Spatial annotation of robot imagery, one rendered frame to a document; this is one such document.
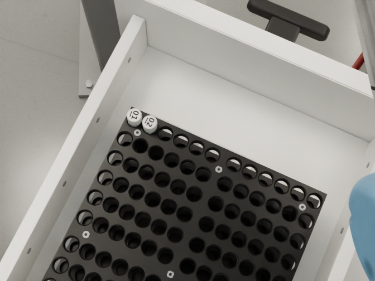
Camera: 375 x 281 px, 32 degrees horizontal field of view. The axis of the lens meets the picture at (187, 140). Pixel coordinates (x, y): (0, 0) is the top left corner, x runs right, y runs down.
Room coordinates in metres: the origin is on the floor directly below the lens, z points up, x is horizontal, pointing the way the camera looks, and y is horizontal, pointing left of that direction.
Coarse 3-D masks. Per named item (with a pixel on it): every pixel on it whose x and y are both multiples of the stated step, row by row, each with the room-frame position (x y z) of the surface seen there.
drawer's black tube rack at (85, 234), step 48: (144, 144) 0.15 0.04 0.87; (192, 144) 0.15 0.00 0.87; (96, 192) 0.10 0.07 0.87; (144, 192) 0.10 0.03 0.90; (192, 192) 0.11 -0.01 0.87; (240, 192) 0.11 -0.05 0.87; (96, 240) 0.06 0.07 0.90; (144, 240) 0.06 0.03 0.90; (192, 240) 0.07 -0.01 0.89; (240, 240) 0.07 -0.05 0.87; (288, 240) 0.07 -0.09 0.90
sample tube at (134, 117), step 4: (128, 112) 0.16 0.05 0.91; (132, 112) 0.16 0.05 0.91; (136, 112) 0.16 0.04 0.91; (140, 112) 0.16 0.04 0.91; (128, 116) 0.16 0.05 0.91; (132, 116) 0.16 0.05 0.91; (136, 116) 0.16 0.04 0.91; (140, 116) 0.16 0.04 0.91; (128, 120) 0.16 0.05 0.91; (132, 120) 0.16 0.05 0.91; (136, 120) 0.16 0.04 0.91; (140, 120) 0.16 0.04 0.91; (132, 124) 0.16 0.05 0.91; (136, 124) 0.16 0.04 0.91
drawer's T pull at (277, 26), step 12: (252, 0) 0.27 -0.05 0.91; (264, 0) 0.27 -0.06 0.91; (252, 12) 0.27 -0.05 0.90; (264, 12) 0.26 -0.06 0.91; (276, 12) 0.26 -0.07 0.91; (288, 12) 0.26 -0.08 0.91; (276, 24) 0.25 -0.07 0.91; (288, 24) 0.25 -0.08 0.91; (300, 24) 0.25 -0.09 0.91; (312, 24) 0.25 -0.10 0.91; (324, 24) 0.26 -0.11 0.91; (288, 36) 0.24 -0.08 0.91; (312, 36) 0.25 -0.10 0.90; (324, 36) 0.24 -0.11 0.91
